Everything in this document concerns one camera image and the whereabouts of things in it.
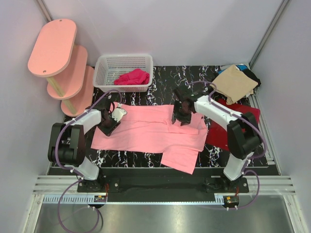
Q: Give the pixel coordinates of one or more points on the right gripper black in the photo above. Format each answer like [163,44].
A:
[185,121]

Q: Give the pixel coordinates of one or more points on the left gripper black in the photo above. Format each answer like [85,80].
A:
[108,131]

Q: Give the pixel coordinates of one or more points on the light pink t shirt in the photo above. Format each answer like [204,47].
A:
[150,129]

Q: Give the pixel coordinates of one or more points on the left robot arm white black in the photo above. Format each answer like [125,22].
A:
[67,145]

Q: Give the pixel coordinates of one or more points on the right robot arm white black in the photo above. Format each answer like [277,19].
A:
[243,135]

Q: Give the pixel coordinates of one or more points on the red plastic folding board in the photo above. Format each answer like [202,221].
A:
[217,136]

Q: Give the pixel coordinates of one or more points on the magenta t shirt in basket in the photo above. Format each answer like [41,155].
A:
[135,77]

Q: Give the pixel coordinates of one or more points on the white plastic laundry basket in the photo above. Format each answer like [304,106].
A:
[109,68]

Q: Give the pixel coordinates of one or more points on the beige folded t shirt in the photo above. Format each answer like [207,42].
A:
[234,84]

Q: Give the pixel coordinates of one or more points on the blue folded garment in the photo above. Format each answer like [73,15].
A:
[239,67]

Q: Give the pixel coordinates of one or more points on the black folded garment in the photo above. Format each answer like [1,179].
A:
[252,76]

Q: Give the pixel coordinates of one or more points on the pink three tier shelf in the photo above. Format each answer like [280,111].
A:
[58,59]

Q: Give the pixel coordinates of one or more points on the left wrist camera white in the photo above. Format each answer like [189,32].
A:
[118,113]

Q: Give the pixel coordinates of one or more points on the aluminium frame rail front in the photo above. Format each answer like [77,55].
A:
[64,190]

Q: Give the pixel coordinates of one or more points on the left corner aluminium post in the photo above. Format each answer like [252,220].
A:
[43,10]

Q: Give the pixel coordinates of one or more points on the corner aluminium post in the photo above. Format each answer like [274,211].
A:
[270,29]
[43,10]

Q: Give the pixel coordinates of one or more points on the right corner aluminium post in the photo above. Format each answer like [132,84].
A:
[270,29]

